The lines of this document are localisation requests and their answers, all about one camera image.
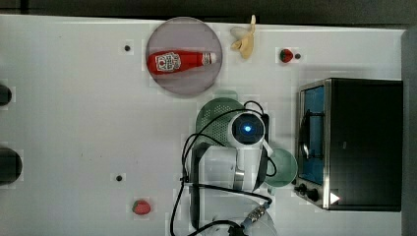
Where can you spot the green plastic strainer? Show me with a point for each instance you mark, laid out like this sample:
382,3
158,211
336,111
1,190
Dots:
214,118

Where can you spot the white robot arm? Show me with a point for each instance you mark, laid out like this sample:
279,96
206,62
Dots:
226,169

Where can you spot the red ketchup bottle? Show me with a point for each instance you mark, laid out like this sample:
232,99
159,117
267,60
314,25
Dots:
177,61

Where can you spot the peeled banana toy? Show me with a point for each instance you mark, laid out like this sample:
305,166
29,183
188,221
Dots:
244,39

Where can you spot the grey round plate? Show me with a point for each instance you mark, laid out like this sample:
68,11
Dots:
186,34

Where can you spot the green mug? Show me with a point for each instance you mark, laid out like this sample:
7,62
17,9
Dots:
282,170

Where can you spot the red strawberry toy near oven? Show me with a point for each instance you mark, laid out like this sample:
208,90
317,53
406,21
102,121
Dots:
285,55

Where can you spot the red strawberry toy front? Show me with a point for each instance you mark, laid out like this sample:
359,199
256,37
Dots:
141,207

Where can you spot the black toaster oven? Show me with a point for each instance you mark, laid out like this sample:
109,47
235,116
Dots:
349,144

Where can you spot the black cylinder large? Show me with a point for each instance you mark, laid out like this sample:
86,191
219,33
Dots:
11,166

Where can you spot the black cylinder small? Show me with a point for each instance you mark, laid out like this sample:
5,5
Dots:
5,95

